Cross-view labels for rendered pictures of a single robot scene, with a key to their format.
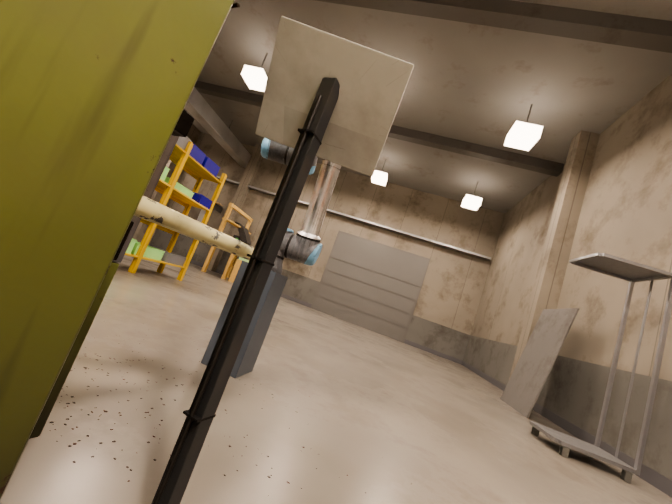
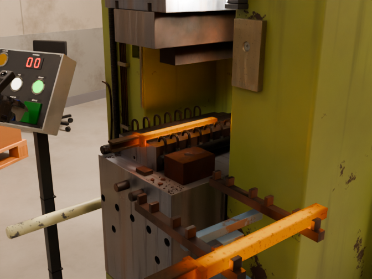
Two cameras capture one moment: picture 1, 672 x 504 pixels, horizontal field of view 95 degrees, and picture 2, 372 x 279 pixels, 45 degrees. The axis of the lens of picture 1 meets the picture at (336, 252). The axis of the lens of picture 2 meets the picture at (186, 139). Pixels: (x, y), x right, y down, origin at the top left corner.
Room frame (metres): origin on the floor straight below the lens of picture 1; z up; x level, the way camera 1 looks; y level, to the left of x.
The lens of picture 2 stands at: (1.95, 1.37, 1.44)
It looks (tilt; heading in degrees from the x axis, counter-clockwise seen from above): 19 degrees down; 205
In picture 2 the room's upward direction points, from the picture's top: 1 degrees clockwise
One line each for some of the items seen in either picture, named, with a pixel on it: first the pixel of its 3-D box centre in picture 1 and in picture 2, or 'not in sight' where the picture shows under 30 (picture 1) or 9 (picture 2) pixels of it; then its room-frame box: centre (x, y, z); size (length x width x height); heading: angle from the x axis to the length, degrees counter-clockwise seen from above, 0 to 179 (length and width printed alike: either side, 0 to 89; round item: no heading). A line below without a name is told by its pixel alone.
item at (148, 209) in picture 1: (204, 233); (67, 213); (0.81, 0.34, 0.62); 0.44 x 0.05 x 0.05; 156
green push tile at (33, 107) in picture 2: not in sight; (31, 113); (0.84, 0.25, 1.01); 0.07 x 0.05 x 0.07; 90
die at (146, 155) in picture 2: not in sight; (189, 135); (0.68, 0.78, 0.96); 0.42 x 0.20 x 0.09; 156
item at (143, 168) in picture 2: not in sight; (144, 170); (0.93, 0.75, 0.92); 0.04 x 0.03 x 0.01; 66
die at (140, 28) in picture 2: not in sight; (190, 24); (0.68, 0.78, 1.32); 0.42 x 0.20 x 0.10; 156
